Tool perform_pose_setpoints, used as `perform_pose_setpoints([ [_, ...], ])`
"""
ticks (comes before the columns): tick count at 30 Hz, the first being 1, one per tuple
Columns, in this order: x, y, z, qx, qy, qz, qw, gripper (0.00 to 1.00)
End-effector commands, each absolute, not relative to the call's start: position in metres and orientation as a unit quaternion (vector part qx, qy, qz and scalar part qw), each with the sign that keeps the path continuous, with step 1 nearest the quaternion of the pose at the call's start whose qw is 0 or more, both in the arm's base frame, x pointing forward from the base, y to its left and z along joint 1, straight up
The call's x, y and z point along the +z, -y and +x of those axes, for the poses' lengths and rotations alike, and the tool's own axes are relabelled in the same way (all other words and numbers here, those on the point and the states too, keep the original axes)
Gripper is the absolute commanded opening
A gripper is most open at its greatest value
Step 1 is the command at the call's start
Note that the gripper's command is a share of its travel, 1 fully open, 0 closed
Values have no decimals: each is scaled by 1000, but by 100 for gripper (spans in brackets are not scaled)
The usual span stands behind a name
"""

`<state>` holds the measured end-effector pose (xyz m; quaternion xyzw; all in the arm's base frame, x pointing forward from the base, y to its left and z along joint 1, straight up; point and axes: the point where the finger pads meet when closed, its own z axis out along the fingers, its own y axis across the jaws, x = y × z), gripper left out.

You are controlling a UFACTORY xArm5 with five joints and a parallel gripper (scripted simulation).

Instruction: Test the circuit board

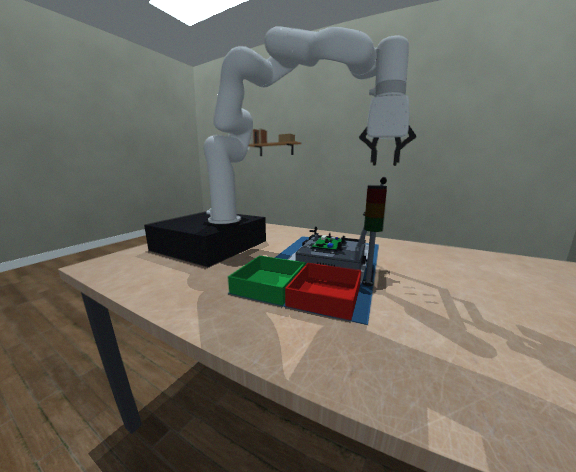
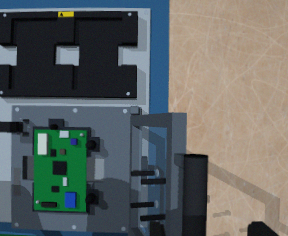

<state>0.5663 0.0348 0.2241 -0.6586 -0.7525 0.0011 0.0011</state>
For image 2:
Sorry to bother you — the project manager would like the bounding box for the green circuit board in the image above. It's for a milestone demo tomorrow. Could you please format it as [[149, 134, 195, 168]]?
[[34, 129, 87, 212]]

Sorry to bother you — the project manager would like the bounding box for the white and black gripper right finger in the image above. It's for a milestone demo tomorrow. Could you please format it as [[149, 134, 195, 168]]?
[[247, 221, 279, 236]]

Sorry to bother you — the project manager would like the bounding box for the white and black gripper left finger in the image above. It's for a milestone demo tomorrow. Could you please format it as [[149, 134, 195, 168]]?
[[150, 222, 166, 236]]

